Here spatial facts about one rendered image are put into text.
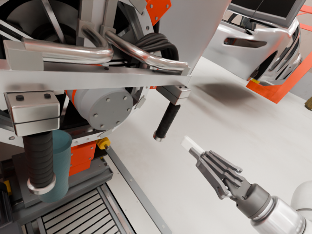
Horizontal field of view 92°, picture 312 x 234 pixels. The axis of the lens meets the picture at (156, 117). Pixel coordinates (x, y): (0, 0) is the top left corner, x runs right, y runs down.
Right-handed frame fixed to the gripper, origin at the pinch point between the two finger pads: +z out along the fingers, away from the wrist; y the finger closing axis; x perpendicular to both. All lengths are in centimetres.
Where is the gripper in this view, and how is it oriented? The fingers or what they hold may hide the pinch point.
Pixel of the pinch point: (191, 147)
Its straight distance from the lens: 46.2
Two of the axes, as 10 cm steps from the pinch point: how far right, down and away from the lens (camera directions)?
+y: 6.7, -1.9, 7.1
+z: -6.6, -5.9, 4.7
